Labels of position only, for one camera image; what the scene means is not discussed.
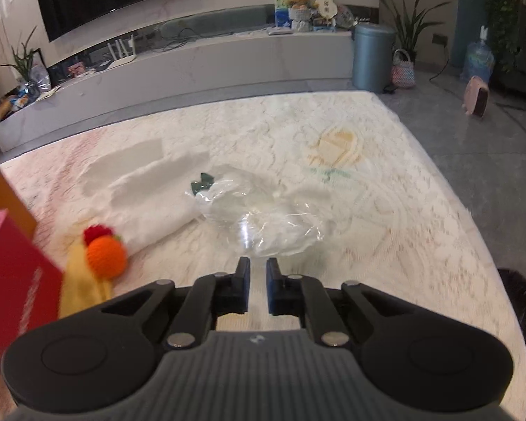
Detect orange crochet fruit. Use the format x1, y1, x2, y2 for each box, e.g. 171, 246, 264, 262
86, 233, 129, 280

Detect clear plastic bag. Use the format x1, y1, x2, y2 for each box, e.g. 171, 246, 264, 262
184, 164, 335, 259

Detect black trash bag bin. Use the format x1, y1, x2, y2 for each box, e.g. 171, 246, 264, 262
497, 267, 526, 352

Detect blue water jug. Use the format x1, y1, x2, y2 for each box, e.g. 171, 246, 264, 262
463, 39, 496, 84

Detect yellow cloth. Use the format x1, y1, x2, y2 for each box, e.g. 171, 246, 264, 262
59, 240, 115, 319

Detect white router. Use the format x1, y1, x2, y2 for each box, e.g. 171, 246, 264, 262
107, 34, 138, 69

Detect orange cardboard box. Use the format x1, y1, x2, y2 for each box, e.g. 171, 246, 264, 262
0, 167, 39, 418

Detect black floor cable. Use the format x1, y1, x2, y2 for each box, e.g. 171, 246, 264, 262
429, 46, 466, 98

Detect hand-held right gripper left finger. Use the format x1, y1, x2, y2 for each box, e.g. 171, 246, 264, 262
101, 256, 252, 350

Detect blue grey trash can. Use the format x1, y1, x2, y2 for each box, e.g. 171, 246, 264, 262
351, 23, 397, 94

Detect woven basket bag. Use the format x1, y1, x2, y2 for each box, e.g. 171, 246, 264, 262
391, 48, 417, 91

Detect pink heater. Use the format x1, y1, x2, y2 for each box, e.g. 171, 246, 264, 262
463, 75, 492, 119

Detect white round fan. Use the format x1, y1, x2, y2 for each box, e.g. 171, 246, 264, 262
313, 0, 338, 28

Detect large bushy green plant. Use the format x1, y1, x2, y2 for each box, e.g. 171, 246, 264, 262
471, 0, 526, 76

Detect marble television console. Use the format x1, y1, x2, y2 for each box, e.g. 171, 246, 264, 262
0, 30, 357, 153

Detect white lace tablecloth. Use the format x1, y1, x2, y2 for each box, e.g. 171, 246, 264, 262
0, 89, 526, 421

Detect green leafy plant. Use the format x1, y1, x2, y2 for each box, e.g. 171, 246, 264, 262
0, 26, 43, 85

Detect red crochet fruit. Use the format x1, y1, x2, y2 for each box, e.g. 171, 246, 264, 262
83, 224, 115, 247

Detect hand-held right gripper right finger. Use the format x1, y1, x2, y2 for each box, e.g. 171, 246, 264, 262
265, 257, 414, 348

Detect black cables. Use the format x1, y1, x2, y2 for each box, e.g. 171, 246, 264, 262
160, 28, 203, 52

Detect white towel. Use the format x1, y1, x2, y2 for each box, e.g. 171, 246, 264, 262
81, 138, 212, 247

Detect tall potted plant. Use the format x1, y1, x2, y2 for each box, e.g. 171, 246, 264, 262
370, 0, 453, 65

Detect red lidded box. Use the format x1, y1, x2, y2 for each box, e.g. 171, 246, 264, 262
0, 209, 65, 363

